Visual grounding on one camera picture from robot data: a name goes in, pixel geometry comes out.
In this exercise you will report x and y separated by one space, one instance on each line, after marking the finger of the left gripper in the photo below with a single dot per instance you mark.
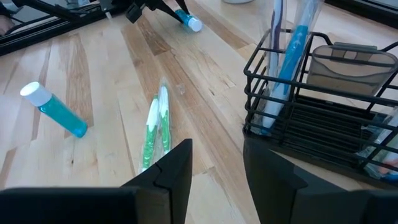
163 8
184 6

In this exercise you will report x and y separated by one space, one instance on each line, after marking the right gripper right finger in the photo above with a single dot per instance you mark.
295 208

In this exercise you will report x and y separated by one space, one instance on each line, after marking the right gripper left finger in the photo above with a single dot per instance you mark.
93 208

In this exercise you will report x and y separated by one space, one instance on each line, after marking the teal mouthwash bottle white cap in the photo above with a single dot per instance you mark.
192 23
59 112

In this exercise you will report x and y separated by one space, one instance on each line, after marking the light blue toothbrush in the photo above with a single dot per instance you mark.
385 132
392 178

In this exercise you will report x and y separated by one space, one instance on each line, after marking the orange toothbrush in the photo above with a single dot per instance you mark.
391 167

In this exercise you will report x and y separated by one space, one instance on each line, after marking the grey translucent caddy cup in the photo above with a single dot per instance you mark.
348 71

